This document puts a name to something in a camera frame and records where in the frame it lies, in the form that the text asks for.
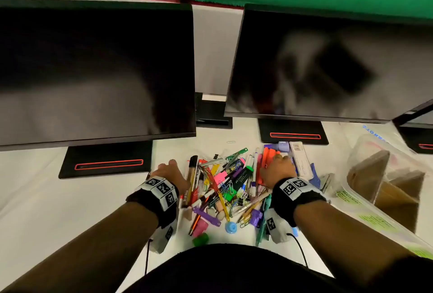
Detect person's left hand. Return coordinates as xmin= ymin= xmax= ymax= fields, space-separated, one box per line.
xmin=148 ymin=159 xmax=192 ymax=196

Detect person's right hand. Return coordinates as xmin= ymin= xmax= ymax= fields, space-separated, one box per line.
xmin=259 ymin=153 xmax=298 ymax=190

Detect orange ridged board eraser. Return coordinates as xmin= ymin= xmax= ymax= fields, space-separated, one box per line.
xmin=256 ymin=147 xmax=282 ymax=187

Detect beige marker yellow band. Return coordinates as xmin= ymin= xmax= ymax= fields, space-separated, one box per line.
xmin=185 ymin=155 xmax=199 ymax=206

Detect lavender glue stick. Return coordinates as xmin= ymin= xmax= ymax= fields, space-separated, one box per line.
xmin=263 ymin=141 xmax=290 ymax=154

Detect green plastic fastener strip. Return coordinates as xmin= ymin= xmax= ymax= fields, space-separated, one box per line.
xmin=224 ymin=147 xmax=249 ymax=164

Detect pile of pens and markers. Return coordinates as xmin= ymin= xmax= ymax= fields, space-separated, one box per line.
xmin=177 ymin=147 xmax=273 ymax=248

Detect purple plastic fastener strip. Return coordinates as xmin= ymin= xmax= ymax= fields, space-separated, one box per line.
xmin=193 ymin=206 xmax=221 ymax=228

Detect teal pen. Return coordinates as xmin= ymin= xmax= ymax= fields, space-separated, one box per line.
xmin=255 ymin=194 xmax=273 ymax=248

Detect yellow plastic fastener strip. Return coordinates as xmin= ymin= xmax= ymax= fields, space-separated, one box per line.
xmin=216 ymin=190 xmax=231 ymax=222

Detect clear plastic storage box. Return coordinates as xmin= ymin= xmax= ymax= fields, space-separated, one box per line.
xmin=333 ymin=133 xmax=433 ymax=260

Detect person's right forearm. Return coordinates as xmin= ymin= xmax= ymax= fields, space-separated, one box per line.
xmin=292 ymin=200 xmax=433 ymax=287

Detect person's left forearm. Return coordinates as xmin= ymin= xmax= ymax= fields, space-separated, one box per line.
xmin=0 ymin=201 xmax=160 ymax=293

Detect black left wristband with markers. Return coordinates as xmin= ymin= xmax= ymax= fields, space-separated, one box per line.
xmin=125 ymin=176 xmax=180 ymax=229

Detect black wristband with markers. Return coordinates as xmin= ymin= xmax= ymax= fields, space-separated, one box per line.
xmin=125 ymin=176 xmax=180 ymax=229
xmin=269 ymin=177 xmax=328 ymax=228

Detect black right wristband with markers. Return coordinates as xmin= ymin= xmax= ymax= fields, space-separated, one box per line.
xmin=269 ymin=177 xmax=328 ymax=228

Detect black monitor base red stripe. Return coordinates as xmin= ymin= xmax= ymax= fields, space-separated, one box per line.
xmin=258 ymin=118 xmax=329 ymax=145
xmin=396 ymin=126 xmax=433 ymax=155
xmin=58 ymin=140 xmax=153 ymax=179

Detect black computer monitor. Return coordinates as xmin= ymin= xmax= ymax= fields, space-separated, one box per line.
xmin=224 ymin=3 xmax=433 ymax=124
xmin=0 ymin=0 xmax=197 ymax=152
xmin=392 ymin=99 xmax=433 ymax=128

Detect brown cardboard dividers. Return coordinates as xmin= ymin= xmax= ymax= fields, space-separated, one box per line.
xmin=346 ymin=150 xmax=426 ymax=233

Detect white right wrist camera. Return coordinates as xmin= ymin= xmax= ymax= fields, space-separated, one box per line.
xmin=263 ymin=208 xmax=294 ymax=244

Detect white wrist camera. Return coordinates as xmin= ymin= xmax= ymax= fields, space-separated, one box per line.
xmin=263 ymin=208 xmax=294 ymax=244
xmin=148 ymin=216 xmax=179 ymax=255

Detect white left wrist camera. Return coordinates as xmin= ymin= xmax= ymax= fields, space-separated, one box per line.
xmin=148 ymin=216 xmax=179 ymax=255

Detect black right camera cable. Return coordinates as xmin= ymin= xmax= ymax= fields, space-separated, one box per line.
xmin=286 ymin=233 xmax=309 ymax=268

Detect black camera cable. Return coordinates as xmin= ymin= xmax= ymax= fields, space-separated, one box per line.
xmin=286 ymin=233 xmax=309 ymax=268
xmin=144 ymin=238 xmax=153 ymax=276

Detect black left camera cable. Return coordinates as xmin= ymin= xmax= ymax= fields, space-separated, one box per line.
xmin=144 ymin=238 xmax=153 ymax=276

